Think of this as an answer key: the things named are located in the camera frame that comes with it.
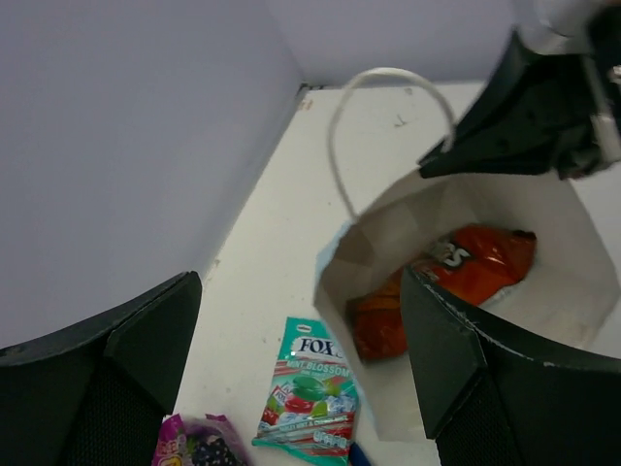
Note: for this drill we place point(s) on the orange red chips bag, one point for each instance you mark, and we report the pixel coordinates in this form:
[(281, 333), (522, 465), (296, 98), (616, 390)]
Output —
[(476, 263)]

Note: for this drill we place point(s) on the blue red snack packet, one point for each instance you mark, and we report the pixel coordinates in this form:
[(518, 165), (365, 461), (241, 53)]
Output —
[(357, 457)]

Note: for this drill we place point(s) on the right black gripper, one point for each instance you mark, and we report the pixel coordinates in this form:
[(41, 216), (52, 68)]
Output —
[(542, 113)]

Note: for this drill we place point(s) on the green red snack packet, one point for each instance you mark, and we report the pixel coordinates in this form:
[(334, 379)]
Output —
[(312, 402)]

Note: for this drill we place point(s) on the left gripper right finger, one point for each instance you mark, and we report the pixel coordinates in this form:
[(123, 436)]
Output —
[(493, 393)]

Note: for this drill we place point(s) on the light blue paper bag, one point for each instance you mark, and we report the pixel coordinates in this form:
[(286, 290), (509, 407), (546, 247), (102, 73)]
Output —
[(567, 296)]

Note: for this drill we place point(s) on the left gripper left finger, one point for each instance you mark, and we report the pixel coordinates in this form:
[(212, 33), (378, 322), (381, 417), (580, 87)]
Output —
[(96, 392)]

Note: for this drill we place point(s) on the purple snack packet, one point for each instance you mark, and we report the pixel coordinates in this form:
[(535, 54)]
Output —
[(202, 441)]

